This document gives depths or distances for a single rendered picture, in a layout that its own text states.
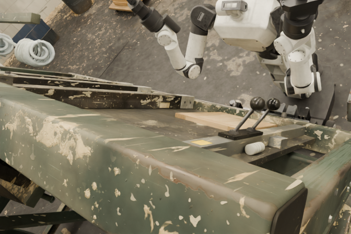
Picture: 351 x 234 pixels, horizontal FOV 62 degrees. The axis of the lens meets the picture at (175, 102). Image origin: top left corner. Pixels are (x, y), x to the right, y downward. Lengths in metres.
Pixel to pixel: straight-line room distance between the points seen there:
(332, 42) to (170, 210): 2.78
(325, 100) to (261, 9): 1.24
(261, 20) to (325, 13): 2.00
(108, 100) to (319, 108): 1.61
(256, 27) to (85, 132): 1.03
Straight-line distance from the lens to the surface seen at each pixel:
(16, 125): 0.50
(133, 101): 1.31
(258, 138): 0.91
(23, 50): 0.80
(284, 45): 1.04
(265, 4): 1.32
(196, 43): 1.47
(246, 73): 2.90
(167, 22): 1.33
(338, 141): 1.42
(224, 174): 0.27
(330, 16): 3.21
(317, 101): 2.39
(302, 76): 1.17
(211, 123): 1.15
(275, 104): 0.86
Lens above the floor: 2.16
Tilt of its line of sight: 46 degrees down
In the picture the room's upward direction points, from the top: 38 degrees counter-clockwise
